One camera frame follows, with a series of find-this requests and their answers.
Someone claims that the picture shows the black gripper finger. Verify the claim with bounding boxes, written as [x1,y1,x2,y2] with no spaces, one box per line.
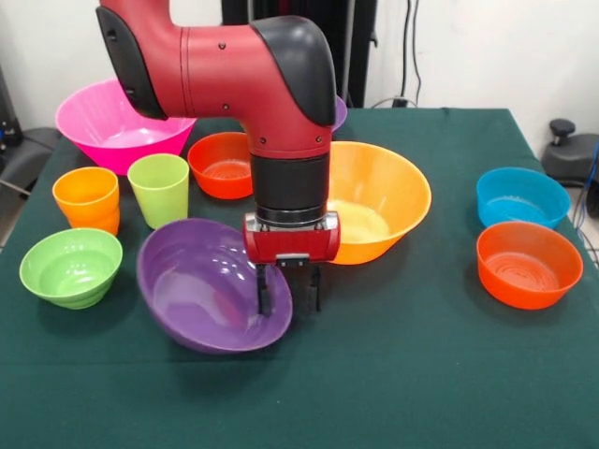
[306,265,323,312]
[255,263,273,317]

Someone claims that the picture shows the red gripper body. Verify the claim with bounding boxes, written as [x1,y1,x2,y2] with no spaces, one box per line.
[241,210,343,269]

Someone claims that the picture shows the purple bowl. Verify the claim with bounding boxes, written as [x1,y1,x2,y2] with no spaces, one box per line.
[136,217,294,355]
[330,95,349,135]

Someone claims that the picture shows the large orange bowl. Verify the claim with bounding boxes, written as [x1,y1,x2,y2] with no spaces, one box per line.
[326,140,432,266]

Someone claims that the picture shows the green cup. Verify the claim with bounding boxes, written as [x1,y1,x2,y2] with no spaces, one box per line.
[126,152,191,231]

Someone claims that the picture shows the dark green tablecloth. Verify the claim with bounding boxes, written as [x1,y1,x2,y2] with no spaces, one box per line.
[0,107,599,449]

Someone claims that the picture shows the small red bowl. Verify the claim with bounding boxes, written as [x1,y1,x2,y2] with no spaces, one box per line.
[475,221,584,311]
[186,131,255,200]

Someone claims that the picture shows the small green bowl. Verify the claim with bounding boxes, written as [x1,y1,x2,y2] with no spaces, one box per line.
[19,227,124,311]

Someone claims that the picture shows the orange cup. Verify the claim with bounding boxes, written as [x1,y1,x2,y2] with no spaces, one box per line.
[51,167,121,237]

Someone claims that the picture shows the large pink bowl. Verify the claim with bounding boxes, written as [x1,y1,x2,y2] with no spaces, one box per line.
[54,78,197,177]

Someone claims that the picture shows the small blue bowl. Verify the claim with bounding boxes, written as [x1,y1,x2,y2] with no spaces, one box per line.
[475,167,572,230]

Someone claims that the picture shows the grey floor stand base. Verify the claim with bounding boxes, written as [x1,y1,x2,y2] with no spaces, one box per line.
[542,119,599,188]
[0,125,58,197]

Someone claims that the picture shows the black equipment case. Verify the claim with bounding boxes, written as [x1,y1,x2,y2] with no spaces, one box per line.
[0,65,24,147]

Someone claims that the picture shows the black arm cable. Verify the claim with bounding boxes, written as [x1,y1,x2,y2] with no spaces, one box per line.
[400,0,413,100]
[410,0,423,108]

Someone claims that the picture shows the blue cable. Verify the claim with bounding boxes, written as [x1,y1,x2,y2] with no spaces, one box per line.
[573,139,599,263]

